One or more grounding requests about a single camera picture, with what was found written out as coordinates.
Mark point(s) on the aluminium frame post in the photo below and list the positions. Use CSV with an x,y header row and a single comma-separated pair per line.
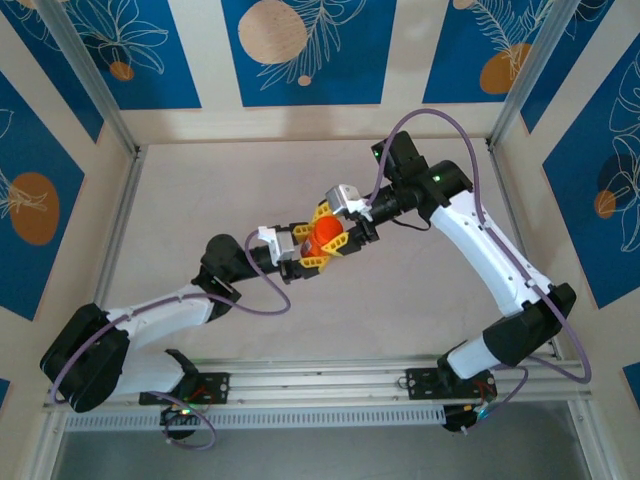
x,y
530,65
95,80

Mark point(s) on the right controller board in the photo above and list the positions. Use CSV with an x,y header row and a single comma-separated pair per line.
x,y
457,420

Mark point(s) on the left controller board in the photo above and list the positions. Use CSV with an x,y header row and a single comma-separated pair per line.
x,y
180,414

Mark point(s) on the black right mount plate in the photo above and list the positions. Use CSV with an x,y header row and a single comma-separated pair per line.
x,y
420,384

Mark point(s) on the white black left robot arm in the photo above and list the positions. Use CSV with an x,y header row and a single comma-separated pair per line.
x,y
165,310

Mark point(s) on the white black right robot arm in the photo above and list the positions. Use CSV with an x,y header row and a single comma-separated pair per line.
x,y
475,240

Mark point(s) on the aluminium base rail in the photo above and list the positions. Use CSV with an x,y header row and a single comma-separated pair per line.
x,y
325,382

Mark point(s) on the controller board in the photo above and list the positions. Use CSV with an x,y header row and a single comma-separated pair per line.
x,y
457,420
180,414

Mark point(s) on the black mount plate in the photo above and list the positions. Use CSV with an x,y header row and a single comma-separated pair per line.
x,y
420,384
217,387

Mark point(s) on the aluminium side rail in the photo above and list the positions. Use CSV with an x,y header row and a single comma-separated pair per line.
x,y
120,225
505,175

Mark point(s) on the orange pill bottle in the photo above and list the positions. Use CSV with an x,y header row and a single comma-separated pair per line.
x,y
327,230

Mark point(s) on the aluminium front post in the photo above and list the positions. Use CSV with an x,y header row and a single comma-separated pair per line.
x,y
42,460
592,450

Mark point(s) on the black left mount plate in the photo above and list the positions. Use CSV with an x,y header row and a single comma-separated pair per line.
x,y
217,387

